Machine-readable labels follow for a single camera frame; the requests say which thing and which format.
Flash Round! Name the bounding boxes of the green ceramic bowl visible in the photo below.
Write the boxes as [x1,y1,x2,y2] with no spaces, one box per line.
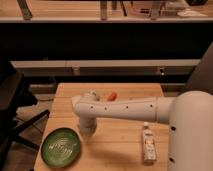
[41,128,81,168]

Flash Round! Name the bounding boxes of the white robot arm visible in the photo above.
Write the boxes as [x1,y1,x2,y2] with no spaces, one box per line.
[72,91,213,171]

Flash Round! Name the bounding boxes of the white round object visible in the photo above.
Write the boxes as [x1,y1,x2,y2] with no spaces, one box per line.
[84,90,100,101]

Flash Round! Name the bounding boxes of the orange carrot toy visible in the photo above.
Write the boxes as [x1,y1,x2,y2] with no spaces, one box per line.
[107,92,117,101]

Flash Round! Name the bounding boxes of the white squeeze bottle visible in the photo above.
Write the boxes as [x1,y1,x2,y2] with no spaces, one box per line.
[142,122,157,163]

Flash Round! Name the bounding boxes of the black office chair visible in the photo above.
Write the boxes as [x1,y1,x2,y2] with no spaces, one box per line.
[0,59,50,171]

